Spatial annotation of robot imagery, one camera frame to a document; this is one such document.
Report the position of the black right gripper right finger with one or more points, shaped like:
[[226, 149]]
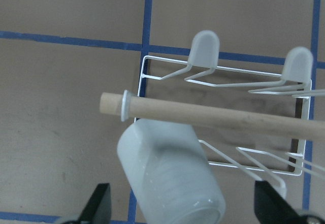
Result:
[[271, 207]]

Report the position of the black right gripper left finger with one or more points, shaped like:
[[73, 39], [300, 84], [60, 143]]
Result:
[[98, 208]]

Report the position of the grey plastic cup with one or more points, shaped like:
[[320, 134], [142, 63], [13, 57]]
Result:
[[169, 173]]

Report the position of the white wire cup rack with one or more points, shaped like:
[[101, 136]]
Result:
[[294, 80]]

